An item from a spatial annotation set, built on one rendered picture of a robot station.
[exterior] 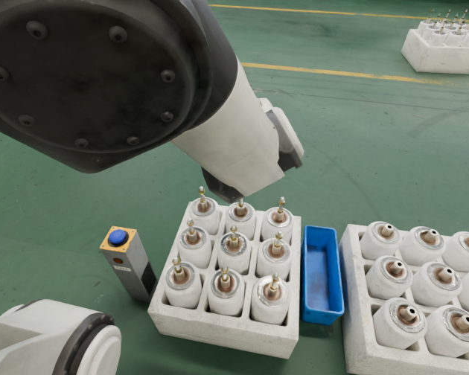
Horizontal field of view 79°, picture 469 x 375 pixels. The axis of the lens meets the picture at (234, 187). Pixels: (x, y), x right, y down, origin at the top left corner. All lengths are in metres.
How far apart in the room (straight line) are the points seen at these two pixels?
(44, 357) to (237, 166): 0.38
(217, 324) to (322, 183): 0.84
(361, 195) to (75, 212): 1.24
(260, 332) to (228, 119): 0.64
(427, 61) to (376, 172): 1.33
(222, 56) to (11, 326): 0.46
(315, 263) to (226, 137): 0.91
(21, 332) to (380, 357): 0.72
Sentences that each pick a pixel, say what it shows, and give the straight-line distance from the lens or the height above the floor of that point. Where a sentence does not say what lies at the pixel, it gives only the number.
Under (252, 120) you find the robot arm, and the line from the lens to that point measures 0.25.
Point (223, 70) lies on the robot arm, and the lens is 0.21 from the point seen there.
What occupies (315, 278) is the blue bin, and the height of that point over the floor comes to 0.00.
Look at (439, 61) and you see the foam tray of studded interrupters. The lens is 2.72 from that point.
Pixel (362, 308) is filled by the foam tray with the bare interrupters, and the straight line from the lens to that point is 0.88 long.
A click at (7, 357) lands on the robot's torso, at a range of 0.46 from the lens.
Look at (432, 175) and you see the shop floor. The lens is 1.65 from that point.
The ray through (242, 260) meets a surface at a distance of 0.81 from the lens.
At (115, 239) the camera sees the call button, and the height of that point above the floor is 0.33.
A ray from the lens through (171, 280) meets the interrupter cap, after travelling 0.78.
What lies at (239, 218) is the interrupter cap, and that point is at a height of 0.25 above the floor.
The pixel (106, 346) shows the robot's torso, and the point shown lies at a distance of 0.56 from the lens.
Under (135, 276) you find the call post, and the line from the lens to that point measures 0.89.
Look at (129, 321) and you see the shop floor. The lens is 1.04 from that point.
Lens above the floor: 0.94
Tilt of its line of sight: 46 degrees down
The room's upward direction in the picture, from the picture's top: straight up
